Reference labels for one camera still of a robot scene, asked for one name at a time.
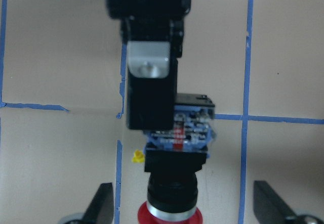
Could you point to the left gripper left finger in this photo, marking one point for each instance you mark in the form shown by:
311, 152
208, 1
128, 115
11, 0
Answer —
100, 209

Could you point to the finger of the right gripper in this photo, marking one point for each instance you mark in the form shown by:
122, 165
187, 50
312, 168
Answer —
153, 47

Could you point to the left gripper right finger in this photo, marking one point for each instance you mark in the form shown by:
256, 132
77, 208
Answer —
270, 208

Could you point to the red push button switch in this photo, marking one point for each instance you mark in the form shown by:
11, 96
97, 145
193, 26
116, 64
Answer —
178, 133

